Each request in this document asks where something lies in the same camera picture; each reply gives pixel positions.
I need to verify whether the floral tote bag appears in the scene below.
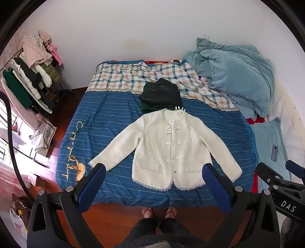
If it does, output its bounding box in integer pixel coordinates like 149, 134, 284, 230
30, 119, 58, 156

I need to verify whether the metal clothes rack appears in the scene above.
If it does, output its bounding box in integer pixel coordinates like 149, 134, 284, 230
0, 31, 72, 117

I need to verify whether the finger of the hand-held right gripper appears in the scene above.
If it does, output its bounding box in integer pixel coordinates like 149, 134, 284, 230
255, 163, 305, 191
285, 160, 305, 178

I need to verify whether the pink plastic hanger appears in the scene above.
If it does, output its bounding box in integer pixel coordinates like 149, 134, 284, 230
46, 43, 63, 66

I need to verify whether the blue striped bedsheet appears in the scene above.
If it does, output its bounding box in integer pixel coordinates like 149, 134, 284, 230
56, 61, 258, 208

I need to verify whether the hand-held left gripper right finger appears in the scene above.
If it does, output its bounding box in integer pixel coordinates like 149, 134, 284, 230
202, 163, 283, 248

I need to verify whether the grey fuzzy robe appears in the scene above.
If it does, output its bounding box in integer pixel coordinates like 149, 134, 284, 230
114, 232, 205, 248

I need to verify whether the person's right forearm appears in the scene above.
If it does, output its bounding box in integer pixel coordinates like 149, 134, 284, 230
281, 218, 305, 242

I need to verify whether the red cloth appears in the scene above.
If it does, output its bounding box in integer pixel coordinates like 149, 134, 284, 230
245, 116, 265, 193

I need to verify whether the white plastic bag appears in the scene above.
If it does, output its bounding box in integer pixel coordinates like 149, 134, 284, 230
10, 208, 28, 240

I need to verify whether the plaid blanket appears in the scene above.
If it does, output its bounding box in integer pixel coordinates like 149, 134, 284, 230
86, 62, 240, 112

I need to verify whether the white tweed jacket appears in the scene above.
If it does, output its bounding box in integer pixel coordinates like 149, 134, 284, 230
89, 108, 242, 191

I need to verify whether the light blue duvet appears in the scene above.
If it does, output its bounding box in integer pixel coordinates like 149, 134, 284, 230
183, 38, 274, 117

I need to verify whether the white quilted mattress pad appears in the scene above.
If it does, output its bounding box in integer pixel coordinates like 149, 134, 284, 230
269, 79, 305, 172

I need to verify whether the green garment with white stripes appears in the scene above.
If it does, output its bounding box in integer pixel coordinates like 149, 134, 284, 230
140, 101, 186, 114

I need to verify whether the light blue pillow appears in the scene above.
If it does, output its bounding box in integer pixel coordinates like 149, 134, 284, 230
251, 117, 291, 193

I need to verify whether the person's right leg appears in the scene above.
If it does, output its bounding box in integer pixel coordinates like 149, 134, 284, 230
158, 216, 189, 241

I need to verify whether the person's leg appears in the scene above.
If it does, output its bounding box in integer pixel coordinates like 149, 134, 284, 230
126, 216, 159, 248
158, 216, 189, 241

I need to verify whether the person's right sandal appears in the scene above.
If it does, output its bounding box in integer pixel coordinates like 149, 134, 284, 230
165, 206, 178, 219

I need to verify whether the folded black jacket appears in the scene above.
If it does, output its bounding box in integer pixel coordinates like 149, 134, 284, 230
141, 78, 183, 108

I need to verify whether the black cable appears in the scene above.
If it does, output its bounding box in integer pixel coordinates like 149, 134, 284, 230
0, 92, 32, 190

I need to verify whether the person's left leg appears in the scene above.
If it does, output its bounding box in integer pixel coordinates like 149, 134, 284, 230
126, 216, 159, 248

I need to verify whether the white puffer jacket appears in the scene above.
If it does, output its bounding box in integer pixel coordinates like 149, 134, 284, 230
11, 60, 53, 99

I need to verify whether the olive green vest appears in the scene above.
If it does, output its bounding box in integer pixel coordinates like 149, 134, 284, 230
39, 61, 60, 84

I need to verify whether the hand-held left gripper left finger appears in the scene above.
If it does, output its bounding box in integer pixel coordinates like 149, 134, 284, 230
27, 164, 107, 248

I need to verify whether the hanging green garment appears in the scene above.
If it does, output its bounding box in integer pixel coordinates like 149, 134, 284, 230
2, 70, 32, 108

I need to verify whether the pink coat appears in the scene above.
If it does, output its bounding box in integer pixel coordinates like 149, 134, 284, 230
22, 31, 53, 68

